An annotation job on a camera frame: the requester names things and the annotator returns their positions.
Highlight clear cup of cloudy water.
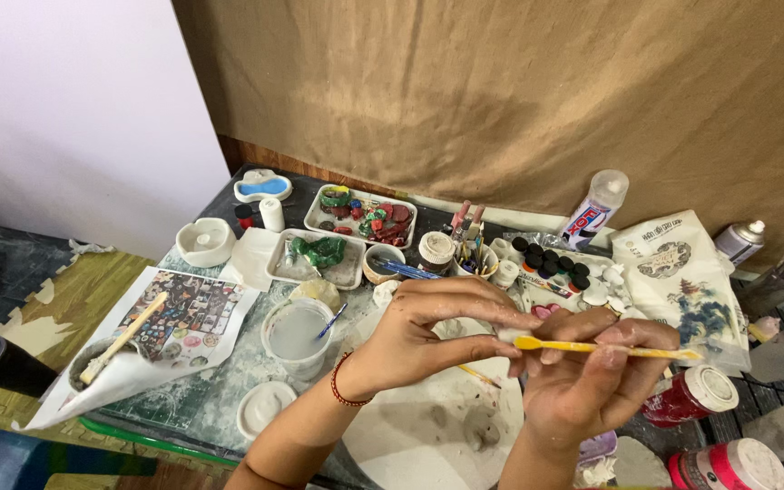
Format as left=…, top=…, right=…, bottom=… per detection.
left=260, top=297, right=336, bottom=381

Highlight brown jar with white lid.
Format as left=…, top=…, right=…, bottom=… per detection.
left=417, top=230, right=457, bottom=277

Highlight blue chair seat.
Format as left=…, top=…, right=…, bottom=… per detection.
left=0, top=425, right=159, bottom=490

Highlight blue handled brush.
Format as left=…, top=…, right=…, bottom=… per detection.
left=316, top=303, right=349, bottom=340

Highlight set of black lidded paint pots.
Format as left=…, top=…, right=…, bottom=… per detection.
left=509, top=235, right=593, bottom=295

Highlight pink paint jar white lid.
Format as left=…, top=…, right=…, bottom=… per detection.
left=668, top=437, right=784, bottom=490

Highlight heap of white clay shapes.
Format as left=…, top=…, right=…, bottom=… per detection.
left=579, top=259, right=645, bottom=321

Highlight yellow sculpting tool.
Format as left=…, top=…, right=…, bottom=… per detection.
left=514, top=335, right=705, bottom=362

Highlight thin yellow paint brush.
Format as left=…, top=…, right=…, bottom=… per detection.
left=456, top=363, right=502, bottom=391

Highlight small beige bowl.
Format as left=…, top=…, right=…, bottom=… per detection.
left=362, top=243, right=407, bottom=286

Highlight white tray of coloured clay pieces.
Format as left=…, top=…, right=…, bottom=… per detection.
left=303, top=183, right=419, bottom=251

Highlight white round ashtray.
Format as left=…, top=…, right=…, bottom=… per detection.
left=175, top=217, right=237, bottom=269

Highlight green clay figure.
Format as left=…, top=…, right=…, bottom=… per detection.
left=289, top=235, right=348, bottom=269

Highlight printed clear plastic bag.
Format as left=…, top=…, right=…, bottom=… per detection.
left=610, top=209, right=752, bottom=377

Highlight small white bottle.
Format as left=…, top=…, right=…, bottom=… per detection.
left=259, top=196, right=286, bottom=234

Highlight white tray with plaster residue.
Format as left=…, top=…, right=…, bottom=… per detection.
left=265, top=228, right=368, bottom=292

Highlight cup of sculpting tools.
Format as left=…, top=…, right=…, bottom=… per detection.
left=443, top=199, right=500, bottom=280

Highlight purple plastic piece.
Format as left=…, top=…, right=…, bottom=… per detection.
left=576, top=429, right=619, bottom=471

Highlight silver spray can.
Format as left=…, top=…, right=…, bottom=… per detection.
left=713, top=219, right=766, bottom=268

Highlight brown paper backdrop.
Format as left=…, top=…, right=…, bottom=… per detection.
left=171, top=0, right=784, bottom=274

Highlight round white plaster lid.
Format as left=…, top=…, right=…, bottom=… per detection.
left=236, top=380, right=298, bottom=442

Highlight round white work board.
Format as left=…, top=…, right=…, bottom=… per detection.
left=339, top=315, right=526, bottom=490

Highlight yellowish sponge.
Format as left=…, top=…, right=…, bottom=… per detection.
left=288, top=278, right=343, bottom=314

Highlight red paint jar white lid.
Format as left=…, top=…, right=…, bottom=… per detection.
left=641, top=364, right=740, bottom=429

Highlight blue and white dish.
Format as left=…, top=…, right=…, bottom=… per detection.
left=233, top=168, right=294, bottom=204

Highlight bundle of paint brushes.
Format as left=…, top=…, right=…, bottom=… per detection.
left=738, top=236, right=784, bottom=322

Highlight white glue bottle red label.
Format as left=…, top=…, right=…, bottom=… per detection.
left=559, top=169, right=630, bottom=252

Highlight person's right hand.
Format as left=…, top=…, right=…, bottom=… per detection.
left=508, top=307, right=683, bottom=449

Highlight small white paint pot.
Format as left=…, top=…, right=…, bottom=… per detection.
left=491, top=259, right=521, bottom=291

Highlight printed reference picture sheet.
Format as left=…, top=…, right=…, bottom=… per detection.
left=12, top=266, right=261, bottom=431

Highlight white tissue paper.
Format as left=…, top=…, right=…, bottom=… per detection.
left=218, top=226, right=282, bottom=293

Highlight red thread bracelet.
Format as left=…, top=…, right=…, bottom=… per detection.
left=329, top=350, right=374, bottom=408

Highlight bundle of blue brushes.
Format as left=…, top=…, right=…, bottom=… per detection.
left=371, top=256, right=442, bottom=282

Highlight person's left hand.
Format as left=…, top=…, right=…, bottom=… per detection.
left=338, top=275, right=544, bottom=404

